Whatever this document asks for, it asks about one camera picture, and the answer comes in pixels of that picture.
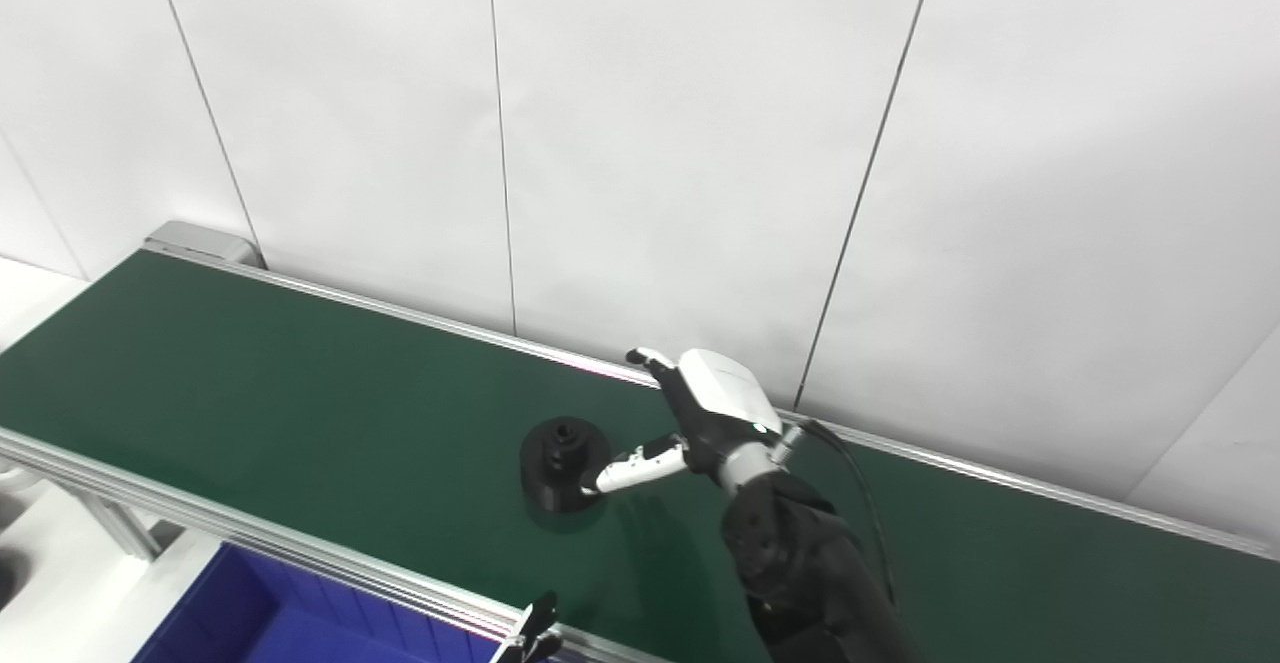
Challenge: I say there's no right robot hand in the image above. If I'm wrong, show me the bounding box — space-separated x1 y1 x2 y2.
580 346 791 496

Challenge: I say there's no green conveyor belt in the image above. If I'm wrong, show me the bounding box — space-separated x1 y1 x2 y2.
0 248 1280 663
0 221 1280 663

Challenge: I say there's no blue plastic bin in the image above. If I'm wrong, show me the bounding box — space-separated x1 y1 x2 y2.
130 541 506 663

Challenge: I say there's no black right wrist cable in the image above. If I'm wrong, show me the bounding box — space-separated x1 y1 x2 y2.
795 419 898 609

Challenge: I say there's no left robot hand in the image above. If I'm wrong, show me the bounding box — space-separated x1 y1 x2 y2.
495 593 563 663

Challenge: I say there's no black round machine part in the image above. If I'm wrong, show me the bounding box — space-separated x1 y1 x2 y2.
519 416 614 514

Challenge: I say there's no aluminium conveyor leg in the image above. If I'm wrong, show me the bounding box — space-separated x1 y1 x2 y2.
75 488 161 562

